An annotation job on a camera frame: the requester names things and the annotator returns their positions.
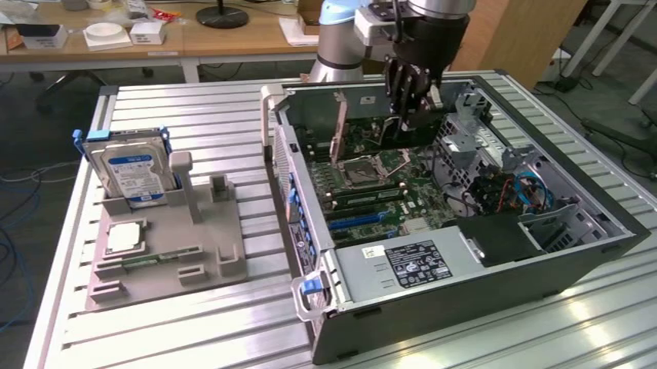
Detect white round part on box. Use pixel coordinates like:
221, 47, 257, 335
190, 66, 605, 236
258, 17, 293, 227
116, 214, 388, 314
82, 22, 135, 52

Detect black floor stand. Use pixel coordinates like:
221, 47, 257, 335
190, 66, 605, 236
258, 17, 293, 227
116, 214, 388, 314
581, 116, 657, 146

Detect grey power supply unit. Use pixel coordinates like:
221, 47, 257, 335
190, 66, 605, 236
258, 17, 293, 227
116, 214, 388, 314
333, 224, 486, 304

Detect white box with black top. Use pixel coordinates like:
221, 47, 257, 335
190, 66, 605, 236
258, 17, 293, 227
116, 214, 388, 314
15, 23, 70, 51

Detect metal socket cover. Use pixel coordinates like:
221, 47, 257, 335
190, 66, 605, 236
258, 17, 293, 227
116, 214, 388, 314
377, 147, 413, 170

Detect green motherboard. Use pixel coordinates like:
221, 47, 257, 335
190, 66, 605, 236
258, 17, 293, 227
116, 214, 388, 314
302, 126, 453, 249

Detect small white labelled box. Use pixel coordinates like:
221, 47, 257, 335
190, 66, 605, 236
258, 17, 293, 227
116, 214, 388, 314
127, 21, 169, 45

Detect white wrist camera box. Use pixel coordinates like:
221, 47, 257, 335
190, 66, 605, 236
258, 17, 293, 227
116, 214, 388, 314
353, 2, 398, 62

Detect hard disk with blue carrier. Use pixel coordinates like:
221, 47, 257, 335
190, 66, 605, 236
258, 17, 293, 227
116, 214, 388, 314
71, 125, 174, 211

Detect white paper stack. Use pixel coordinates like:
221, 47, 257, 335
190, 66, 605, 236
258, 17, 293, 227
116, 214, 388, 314
278, 15, 322, 47

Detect blue wire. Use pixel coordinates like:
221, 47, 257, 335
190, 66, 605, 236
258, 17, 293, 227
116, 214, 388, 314
512, 170, 557, 215

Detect installed RAM stick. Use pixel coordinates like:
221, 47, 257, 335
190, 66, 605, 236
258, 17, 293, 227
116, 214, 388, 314
331, 186, 406, 211

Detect grey parts rack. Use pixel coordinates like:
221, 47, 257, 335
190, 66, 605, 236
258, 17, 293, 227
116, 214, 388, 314
83, 151, 251, 313

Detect blue expansion slot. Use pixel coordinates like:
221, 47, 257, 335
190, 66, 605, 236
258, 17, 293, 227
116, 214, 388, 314
326, 212, 385, 232

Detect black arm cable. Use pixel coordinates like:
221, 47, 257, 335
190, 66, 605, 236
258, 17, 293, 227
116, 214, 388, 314
390, 0, 406, 44

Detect green RAM stick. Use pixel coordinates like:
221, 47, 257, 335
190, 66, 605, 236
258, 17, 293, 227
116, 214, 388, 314
120, 251, 181, 271

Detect black chair base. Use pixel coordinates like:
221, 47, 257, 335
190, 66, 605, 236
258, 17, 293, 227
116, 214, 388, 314
30, 68, 157, 113

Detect silver CPU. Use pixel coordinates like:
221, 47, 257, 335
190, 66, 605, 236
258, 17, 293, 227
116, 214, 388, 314
104, 221, 146, 254

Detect black round lamp base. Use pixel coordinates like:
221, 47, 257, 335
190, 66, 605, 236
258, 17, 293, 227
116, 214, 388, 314
194, 0, 251, 30

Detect wooden desk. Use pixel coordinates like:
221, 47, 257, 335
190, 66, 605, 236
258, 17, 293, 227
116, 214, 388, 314
0, 0, 464, 84

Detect metal disk bay cage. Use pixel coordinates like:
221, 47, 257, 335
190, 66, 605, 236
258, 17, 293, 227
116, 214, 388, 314
433, 91, 516, 186

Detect white table frame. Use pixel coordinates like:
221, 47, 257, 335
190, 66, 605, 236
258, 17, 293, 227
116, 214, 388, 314
561, 0, 657, 105

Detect red wire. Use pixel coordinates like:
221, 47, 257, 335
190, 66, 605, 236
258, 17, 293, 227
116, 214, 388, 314
498, 175, 516, 213

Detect CPU socket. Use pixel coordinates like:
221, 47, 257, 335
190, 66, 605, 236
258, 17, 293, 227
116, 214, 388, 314
339, 156, 385, 190

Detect black open PC case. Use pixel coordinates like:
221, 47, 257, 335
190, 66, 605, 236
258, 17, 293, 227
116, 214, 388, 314
259, 68, 653, 366

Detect wooden cabinet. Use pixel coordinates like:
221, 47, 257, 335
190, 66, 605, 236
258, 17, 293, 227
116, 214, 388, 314
449, 0, 589, 91

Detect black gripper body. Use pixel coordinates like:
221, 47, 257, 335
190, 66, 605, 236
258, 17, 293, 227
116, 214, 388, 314
392, 14, 473, 89

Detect brown cardboard box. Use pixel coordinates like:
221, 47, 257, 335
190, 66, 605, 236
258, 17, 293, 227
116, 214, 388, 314
297, 0, 326, 25

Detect green graphics card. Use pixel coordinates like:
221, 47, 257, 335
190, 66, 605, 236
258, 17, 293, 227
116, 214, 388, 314
330, 88, 446, 175

